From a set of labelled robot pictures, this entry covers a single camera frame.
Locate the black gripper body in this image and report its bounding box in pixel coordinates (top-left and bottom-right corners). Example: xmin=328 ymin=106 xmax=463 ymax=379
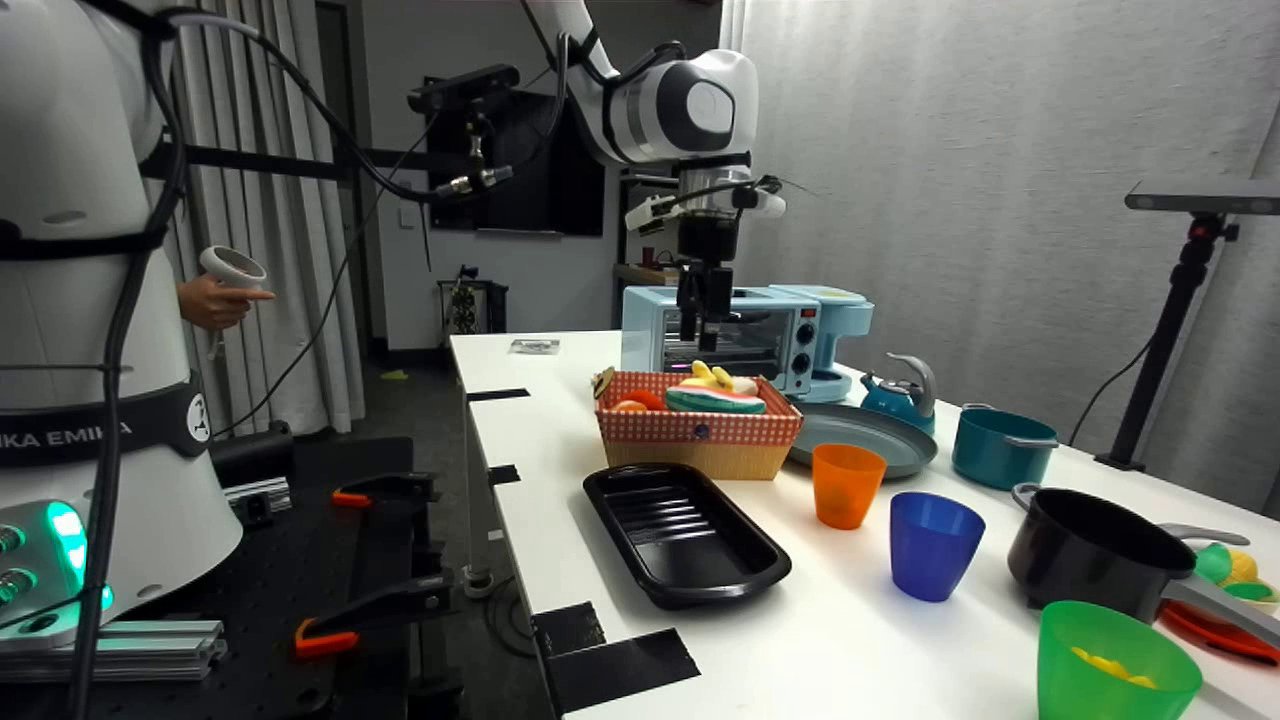
xmin=673 ymin=211 xmax=743 ymax=277

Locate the yellow banana plushie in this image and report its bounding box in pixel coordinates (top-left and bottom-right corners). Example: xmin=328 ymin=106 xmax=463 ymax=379
xmin=685 ymin=356 xmax=762 ymax=394

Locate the white handheld controller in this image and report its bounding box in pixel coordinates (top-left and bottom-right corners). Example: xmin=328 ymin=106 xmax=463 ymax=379
xmin=197 ymin=238 xmax=272 ymax=290

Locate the orange slice plushie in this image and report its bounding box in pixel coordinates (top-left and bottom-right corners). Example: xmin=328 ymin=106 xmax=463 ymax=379
xmin=606 ymin=384 xmax=673 ymax=416

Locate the orange checkered box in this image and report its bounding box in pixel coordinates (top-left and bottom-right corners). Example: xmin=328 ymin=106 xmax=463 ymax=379
xmin=593 ymin=367 xmax=810 ymax=485

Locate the black plastic tray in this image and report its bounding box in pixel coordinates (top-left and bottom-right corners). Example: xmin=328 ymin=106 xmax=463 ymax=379
xmin=580 ymin=460 xmax=798 ymax=610

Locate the person hand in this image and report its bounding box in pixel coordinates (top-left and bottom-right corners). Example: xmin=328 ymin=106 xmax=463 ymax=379
xmin=175 ymin=271 xmax=277 ymax=337

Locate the light blue toy oven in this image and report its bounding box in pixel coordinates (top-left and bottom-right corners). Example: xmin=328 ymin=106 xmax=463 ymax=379
xmin=615 ymin=278 xmax=880 ymax=413

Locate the black monitor panel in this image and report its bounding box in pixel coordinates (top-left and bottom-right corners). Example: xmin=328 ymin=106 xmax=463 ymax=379
xmin=424 ymin=88 xmax=613 ymax=238

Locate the teal toy kettle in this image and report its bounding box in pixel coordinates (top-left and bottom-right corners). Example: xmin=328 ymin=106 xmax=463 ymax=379
xmin=858 ymin=346 xmax=941 ymax=436

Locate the grey-blue toy plate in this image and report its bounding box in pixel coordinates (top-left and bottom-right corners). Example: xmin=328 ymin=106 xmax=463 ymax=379
xmin=783 ymin=398 xmax=941 ymax=488

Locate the orange plastic cup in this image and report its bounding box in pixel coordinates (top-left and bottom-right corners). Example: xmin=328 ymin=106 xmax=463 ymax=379
xmin=810 ymin=441 xmax=894 ymax=530

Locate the grey pleated curtain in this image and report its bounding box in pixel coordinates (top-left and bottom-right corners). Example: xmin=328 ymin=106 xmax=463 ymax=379
xmin=166 ymin=0 xmax=371 ymax=441
xmin=715 ymin=0 xmax=1280 ymax=517

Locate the teal toy pot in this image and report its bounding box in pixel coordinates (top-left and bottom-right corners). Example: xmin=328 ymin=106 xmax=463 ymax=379
xmin=950 ymin=405 xmax=1066 ymax=491

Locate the blue plastic cup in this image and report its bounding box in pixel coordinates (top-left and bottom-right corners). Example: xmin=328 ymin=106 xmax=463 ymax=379
xmin=888 ymin=488 xmax=990 ymax=602

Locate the large black tape patch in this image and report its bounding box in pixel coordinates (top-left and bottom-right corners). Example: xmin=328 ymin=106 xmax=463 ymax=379
xmin=531 ymin=599 xmax=706 ymax=714

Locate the black toy pot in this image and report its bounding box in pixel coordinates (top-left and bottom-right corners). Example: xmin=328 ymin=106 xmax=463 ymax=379
xmin=1005 ymin=485 xmax=1199 ymax=627

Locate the black tripod stand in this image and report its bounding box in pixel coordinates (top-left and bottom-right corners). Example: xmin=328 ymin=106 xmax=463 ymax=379
xmin=1095 ymin=175 xmax=1280 ymax=471

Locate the yellow toy piece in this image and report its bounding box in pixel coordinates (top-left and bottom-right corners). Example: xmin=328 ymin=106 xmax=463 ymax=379
xmin=1069 ymin=642 xmax=1162 ymax=690

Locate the green plastic cup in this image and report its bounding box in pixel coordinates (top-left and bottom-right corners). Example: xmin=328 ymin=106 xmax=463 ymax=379
xmin=1035 ymin=597 xmax=1210 ymax=720

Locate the green and yellow toy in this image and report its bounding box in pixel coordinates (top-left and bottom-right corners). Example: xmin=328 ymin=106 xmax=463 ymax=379
xmin=1194 ymin=535 xmax=1280 ymax=602

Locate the red toy utensil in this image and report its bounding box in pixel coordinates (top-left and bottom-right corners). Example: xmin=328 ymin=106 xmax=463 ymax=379
xmin=1158 ymin=597 xmax=1280 ymax=670

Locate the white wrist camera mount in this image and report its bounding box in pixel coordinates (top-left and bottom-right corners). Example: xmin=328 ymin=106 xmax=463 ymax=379
xmin=619 ymin=169 xmax=794 ymax=238

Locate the black device with cables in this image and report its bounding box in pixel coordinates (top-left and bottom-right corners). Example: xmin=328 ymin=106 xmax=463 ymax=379
xmin=436 ymin=269 xmax=514 ymax=337

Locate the black camera bar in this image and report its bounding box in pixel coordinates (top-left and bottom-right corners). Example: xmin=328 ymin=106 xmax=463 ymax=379
xmin=404 ymin=58 xmax=523 ymax=114

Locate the orange-handled black clamp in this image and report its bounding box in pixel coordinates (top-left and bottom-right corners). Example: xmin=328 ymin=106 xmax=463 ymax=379
xmin=293 ymin=572 xmax=451 ymax=665
xmin=328 ymin=471 xmax=436 ymax=526

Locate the aluminium profile rail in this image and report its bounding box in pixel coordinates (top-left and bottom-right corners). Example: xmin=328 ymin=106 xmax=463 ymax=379
xmin=0 ymin=617 xmax=231 ymax=687

